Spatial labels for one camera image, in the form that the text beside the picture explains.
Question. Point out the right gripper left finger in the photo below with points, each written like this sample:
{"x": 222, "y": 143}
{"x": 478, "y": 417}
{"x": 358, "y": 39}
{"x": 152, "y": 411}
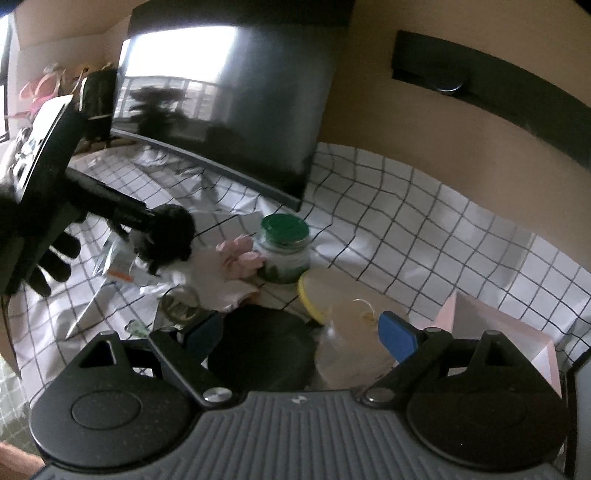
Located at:
{"x": 181, "y": 348}

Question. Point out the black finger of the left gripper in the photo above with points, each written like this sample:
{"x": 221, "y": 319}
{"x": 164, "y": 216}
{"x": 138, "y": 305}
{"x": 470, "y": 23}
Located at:
{"x": 95, "y": 197}

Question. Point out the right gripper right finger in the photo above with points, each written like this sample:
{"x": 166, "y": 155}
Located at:
{"x": 416, "y": 352}

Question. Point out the white packaged wipes packet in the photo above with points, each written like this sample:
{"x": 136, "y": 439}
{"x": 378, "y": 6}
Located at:
{"x": 118, "y": 262}

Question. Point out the black mesh pouch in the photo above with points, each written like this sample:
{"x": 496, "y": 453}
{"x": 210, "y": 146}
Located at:
{"x": 263, "y": 349}

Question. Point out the white cloth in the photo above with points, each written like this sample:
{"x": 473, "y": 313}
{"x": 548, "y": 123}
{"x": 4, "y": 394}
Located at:
{"x": 201, "y": 275}

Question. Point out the black fluffy soft object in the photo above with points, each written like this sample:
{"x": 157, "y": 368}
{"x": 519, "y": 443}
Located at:
{"x": 168, "y": 241}

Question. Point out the pink flower scrunchie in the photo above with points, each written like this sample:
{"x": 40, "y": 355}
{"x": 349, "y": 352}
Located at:
{"x": 239, "y": 259}

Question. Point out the yellow round sponge pad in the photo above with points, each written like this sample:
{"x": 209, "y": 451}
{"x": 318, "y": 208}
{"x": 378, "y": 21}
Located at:
{"x": 320, "y": 290}

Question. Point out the black gloved left hand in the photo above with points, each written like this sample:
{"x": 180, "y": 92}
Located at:
{"x": 52, "y": 264}

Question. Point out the small glass cup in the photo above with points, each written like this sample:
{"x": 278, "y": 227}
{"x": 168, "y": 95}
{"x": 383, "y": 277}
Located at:
{"x": 180, "y": 304}

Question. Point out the large clear plastic jar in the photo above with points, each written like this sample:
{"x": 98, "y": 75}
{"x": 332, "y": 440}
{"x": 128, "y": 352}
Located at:
{"x": 350, "y": 353}

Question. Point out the black speaker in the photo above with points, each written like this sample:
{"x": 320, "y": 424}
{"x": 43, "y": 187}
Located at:
{"x": 97, "y": 104}

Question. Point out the checkered white tablecloth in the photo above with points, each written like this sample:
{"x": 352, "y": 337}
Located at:
{"x": 379, "y": 221}

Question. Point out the green lid glass jar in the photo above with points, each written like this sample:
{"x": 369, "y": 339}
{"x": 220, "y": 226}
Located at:
{"x": 283, "y": 241}

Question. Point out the black television screen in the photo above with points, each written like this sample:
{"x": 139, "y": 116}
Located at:
{"x": 238, "y": 87}

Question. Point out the black wall power strip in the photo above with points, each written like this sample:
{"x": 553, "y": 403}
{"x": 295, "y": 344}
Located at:
{"x": 496, "y": 86}

